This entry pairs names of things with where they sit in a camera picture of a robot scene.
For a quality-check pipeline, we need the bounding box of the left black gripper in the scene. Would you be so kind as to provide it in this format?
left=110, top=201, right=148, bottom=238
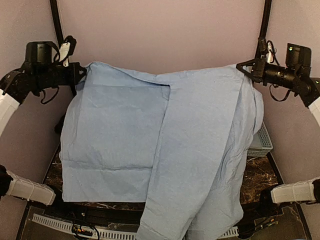
left=32, top=59, right=86, bottom=89

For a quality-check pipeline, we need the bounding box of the light blue plastic basket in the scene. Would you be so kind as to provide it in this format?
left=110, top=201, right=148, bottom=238
left=247, top=122, right=273, bottom=157

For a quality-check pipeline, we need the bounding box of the light blue long sleeve shirt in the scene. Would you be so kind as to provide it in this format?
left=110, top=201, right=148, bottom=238
left=59, top=62, right=264, bottom=240

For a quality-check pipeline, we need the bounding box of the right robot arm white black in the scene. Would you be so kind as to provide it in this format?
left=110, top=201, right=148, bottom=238
left=236, top=39, right=320, bottom=217

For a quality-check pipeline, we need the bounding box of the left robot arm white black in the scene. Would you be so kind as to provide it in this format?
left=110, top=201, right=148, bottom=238
left=0, top=37, right=86, bottom=218

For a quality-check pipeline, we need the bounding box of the right black frame post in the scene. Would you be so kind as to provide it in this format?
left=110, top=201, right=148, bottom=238
left=254, top=0, right=272, bottom=58

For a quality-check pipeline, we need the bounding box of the black frame post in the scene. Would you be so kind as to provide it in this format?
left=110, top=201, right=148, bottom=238
left=254, top=0, right=272, bottom=58
left=49, top=0, right=64, bottom=47

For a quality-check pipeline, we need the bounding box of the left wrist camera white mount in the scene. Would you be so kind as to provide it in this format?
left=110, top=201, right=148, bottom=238
left=58, top=35, right=77, bottom=67

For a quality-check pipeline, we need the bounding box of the left black frame post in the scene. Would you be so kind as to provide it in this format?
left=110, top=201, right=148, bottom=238
left=49, top=0, right=64, bottom=47

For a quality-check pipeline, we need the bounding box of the black front rail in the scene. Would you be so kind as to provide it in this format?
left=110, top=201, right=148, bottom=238
left=25, top=190, right=291, bottom=227

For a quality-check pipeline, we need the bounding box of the white slotted cable duct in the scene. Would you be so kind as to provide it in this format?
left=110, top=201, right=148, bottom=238
left=31, top=213, right=239, bottom=240

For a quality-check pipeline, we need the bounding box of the small circuit board with wires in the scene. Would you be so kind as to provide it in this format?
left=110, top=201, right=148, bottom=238
left=71, top=224, right=100, bottom=239

